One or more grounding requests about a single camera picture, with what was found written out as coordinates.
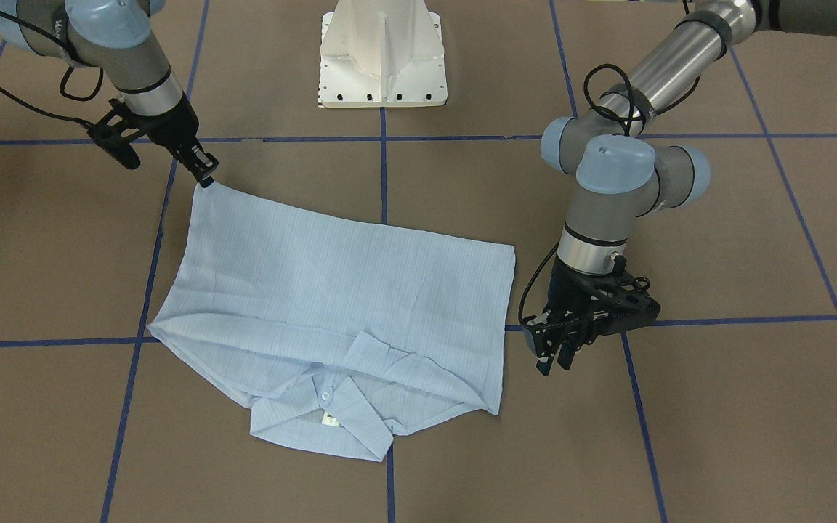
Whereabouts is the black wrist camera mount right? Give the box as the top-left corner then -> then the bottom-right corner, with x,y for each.
86,98 -> 142,170

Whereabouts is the light blue striped shirt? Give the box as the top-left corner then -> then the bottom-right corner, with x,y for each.
149,183 -> 516,461

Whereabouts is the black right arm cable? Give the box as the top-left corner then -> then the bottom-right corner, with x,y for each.
0,2 -> 107,131

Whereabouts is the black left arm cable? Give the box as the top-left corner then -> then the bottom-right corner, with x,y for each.
582,64 -> 655,139

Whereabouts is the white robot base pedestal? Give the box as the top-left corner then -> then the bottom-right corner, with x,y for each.
317,1 -> 448,108

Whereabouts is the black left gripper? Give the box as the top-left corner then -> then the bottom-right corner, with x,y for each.
522,258 -> 622,376

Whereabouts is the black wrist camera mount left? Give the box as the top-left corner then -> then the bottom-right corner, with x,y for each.
592,272 -> 662,336

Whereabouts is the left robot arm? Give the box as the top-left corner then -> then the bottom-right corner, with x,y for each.
518,1 -> 837,376

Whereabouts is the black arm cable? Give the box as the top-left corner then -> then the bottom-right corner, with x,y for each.
582,64 -> 655,139
0,2 -> 107,131

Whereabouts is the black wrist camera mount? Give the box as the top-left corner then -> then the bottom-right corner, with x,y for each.
86,98 -> 142,170
592,272 -> 662,336

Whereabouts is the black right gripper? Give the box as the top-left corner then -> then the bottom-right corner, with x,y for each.
146,95 -> 219,189

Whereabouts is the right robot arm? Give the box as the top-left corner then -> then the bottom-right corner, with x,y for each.
0,1 -> 219,187

